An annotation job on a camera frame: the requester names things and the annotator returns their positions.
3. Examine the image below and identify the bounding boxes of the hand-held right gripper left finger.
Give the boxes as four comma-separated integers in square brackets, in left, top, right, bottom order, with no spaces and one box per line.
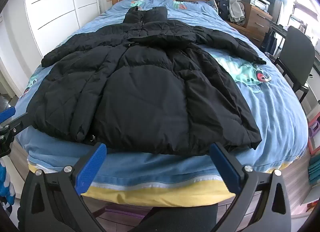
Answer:
[19,142,108,232]

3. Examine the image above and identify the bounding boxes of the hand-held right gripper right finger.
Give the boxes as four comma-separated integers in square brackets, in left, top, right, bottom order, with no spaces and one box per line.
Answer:
[209,142,295,232]

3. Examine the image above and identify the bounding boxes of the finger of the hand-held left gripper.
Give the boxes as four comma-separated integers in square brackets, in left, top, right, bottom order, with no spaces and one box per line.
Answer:
[0,107,16,124]
[0,113,28,158]

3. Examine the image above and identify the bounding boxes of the black puffer jacket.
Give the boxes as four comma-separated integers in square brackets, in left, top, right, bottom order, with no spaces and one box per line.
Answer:
[26,6,267,156]

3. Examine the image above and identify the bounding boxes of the blue white patterned cloth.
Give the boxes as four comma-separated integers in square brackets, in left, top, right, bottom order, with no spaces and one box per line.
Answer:
[0,158,15,212]

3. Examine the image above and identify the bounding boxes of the blue printed duvet bed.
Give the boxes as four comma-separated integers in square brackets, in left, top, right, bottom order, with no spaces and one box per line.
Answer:
[15,0,309,207]

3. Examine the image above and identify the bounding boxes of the teal stacked panels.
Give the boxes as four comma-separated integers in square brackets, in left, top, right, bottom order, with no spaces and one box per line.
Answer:
[309,157,320,186]

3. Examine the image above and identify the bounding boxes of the pink purple plastic stool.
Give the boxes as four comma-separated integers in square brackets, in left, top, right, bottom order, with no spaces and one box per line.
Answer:
[307,119,320,158]

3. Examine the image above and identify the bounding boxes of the white wardrobe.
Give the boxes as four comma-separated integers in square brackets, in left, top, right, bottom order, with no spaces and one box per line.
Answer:
[24,0,100,57]

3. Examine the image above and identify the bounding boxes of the dark blue bag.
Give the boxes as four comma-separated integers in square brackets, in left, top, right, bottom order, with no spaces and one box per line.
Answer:
[261,30,277,54]

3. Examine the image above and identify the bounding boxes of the black chair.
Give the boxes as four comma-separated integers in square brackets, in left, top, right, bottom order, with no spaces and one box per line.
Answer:
[274,25,316,103]

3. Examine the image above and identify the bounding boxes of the wooden dresser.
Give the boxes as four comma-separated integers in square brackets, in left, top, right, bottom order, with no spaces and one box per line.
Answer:
[227,4,273,47]

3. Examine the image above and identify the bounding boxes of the grey white cloth pile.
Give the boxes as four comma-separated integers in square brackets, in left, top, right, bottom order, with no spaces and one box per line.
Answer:
[229,0,247,26]

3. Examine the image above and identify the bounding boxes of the black backpack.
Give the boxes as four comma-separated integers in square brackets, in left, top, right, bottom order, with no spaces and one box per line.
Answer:
[214,0,230,20]

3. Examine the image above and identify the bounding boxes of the white printer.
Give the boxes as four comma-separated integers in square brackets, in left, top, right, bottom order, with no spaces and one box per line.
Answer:
[241,0,270,13]

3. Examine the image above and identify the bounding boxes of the bright window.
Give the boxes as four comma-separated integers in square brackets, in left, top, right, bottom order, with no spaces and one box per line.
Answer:
[282,0,320,34]

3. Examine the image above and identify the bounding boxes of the black desk frame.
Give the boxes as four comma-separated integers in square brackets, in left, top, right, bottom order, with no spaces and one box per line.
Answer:
[269,20,288,54]

